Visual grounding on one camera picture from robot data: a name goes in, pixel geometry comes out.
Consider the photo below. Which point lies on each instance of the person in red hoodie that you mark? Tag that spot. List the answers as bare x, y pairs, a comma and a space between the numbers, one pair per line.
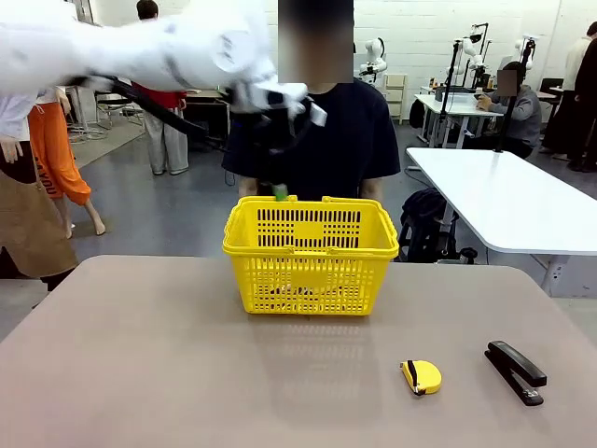
165, 135

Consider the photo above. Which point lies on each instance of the black tripod stand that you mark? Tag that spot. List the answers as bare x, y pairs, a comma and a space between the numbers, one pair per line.
450, 84

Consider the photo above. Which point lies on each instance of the white background desk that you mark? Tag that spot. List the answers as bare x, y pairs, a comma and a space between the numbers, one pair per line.
452, 107

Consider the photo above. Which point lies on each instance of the black chair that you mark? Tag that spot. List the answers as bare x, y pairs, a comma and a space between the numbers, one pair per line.
112, 112

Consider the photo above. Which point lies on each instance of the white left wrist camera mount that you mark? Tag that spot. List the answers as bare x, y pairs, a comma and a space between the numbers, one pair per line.
298, 93

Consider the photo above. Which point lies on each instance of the black stapler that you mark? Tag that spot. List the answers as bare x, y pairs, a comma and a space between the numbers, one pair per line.
515, 371

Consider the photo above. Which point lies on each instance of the person's left forearm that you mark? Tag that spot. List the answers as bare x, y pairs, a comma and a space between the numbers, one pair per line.
369, 190

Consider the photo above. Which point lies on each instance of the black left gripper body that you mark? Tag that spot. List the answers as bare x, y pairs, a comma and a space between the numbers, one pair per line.
270, 140

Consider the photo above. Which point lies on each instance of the black clamped camera pole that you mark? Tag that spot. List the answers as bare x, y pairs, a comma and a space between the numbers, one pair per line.
513, 98

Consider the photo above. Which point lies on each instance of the yellow plastic shopping basket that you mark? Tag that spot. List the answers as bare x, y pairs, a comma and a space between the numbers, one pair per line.
310, 261

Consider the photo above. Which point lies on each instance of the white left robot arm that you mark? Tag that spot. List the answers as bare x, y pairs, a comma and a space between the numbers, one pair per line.
140, 51

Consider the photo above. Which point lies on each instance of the black backpack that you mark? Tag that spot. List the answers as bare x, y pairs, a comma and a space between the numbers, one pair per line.
426, 224

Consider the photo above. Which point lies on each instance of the person in navy t-shirt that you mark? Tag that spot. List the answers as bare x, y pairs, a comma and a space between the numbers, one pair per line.
340, 140

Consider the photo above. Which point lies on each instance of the mannequin with orange pants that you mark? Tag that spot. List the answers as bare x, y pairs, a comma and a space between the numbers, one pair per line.
56, 154

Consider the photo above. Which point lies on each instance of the person's right forearm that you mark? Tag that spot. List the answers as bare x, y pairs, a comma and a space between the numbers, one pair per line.
247, 189

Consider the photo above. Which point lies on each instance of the yellow tape measure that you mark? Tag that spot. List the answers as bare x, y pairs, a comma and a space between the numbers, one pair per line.
422, 375

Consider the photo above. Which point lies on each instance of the white shelf unit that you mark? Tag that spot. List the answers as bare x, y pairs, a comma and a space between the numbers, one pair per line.
395, 98

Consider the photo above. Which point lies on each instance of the standing person in cream top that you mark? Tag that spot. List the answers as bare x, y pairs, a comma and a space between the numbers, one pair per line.
571, 79

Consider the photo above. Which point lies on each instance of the standing person in black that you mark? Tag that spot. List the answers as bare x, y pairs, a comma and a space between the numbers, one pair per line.
588, 112

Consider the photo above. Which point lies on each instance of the large white table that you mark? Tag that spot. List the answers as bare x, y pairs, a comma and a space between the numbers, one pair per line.
503, 196

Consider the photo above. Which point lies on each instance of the white background robot on desk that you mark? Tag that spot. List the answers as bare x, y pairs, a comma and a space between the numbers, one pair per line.
471, 51

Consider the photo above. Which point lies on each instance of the seated person in grey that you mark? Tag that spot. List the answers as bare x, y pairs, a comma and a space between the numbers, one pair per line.
517, 107

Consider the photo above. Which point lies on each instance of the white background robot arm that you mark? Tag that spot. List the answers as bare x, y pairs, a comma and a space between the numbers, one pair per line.
375, 53

